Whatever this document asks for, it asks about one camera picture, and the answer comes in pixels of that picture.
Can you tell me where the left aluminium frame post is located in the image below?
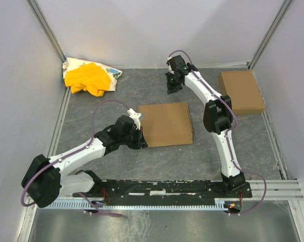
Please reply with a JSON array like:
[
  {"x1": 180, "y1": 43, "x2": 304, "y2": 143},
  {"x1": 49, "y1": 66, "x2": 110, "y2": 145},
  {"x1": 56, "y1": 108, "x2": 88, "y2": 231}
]
[{"x1": 26, "y1": 0, "x2": 66, "y2": 62}]

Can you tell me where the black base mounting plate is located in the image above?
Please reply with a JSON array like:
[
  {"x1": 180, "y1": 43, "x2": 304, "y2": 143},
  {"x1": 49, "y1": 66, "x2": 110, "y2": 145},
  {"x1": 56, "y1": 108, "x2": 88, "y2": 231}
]
[{"x1": 84, "y1": 179, "x2": 252, "y2": 204}]

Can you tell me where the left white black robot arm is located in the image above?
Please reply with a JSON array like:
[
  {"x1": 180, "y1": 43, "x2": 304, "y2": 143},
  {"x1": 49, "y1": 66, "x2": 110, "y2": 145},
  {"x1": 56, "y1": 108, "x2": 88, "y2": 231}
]
[{"x1": 21, "y1": 110, "x2": 147, "y2": 208}]

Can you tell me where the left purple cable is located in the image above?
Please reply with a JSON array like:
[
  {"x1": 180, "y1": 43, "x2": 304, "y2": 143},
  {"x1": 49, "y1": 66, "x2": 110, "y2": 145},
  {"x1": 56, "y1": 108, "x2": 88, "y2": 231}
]
[{"x1": 20, "y1": 100, "x2": 131, "y2": 218}]

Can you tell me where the brown cardboard box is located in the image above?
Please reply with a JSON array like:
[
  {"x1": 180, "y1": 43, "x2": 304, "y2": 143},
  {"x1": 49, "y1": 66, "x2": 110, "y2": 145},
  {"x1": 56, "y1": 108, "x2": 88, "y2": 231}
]
[
  {"x1": 139, "y1": 102, "x2": 193, "y2": 148},
  {"x1": 219, "y1": 70, "x2": 265, "y2": 115}
]

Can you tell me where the yellow crumpled cloth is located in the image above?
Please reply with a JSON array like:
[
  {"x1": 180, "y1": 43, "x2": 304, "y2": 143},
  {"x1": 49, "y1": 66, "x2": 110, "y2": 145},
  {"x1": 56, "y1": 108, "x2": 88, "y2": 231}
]
[{"x1": 65, "y1": 63, "x2": 112, "y2": 97}]

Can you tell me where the aluminium front rail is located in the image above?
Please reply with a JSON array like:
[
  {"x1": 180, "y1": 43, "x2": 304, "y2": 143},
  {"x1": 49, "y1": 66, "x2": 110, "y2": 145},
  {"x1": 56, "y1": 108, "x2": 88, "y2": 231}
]
[{"x1": 249, "y1": 180, "x2": 303, "y2": 201}]

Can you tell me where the white patterned cloth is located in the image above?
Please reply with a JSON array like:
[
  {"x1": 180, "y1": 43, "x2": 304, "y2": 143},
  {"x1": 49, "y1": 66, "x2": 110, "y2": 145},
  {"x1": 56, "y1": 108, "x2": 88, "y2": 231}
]
[{"x1": 62, "y1": 57, "x2": 123, "y2": 92}]

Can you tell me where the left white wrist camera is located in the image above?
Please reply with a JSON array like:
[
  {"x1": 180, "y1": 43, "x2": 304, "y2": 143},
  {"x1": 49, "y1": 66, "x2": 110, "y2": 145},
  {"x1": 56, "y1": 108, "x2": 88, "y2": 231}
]
[{"x1": 127, "y1": 108, "x2": 144, "y2": 130}]

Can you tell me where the aluminium frame post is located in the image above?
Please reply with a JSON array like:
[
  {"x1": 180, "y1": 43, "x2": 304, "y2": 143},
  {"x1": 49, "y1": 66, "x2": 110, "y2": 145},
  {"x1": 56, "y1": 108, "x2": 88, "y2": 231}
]
[
  {"x1": 248, "y1": 0, "x2": 293, "y2": 70},
  {"x1": 26, "y1": 0, "x2": 66, "y2": 62}
]

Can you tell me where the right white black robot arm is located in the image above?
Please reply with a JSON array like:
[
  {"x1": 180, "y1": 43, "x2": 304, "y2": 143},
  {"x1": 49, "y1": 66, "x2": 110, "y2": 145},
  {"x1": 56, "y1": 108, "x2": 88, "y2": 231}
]
[{"x1": 166, "y1": 55, "x2": 245, "y2": 191}]

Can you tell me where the right aluminium frame post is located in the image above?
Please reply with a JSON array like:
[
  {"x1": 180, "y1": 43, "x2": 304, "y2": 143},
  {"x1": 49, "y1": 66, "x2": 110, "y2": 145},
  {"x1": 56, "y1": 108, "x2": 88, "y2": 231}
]
[{"x1": 248, "y1": 0, "x2": 293, "y2": 70}]

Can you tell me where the closed brown cardboard box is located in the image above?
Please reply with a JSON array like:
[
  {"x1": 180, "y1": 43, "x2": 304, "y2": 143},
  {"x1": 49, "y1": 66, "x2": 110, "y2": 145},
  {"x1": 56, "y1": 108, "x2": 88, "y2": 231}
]
[{"x1": 219, "y1": 70, "x2": 265, "y2": 115}]

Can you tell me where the light blue slotted cable duct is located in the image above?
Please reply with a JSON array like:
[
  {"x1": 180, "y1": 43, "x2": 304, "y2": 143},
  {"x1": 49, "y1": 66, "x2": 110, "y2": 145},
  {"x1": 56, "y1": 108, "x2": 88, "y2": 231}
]
[{"x1": 47, "y1": 198, "x2": 231, "y2": 210}]

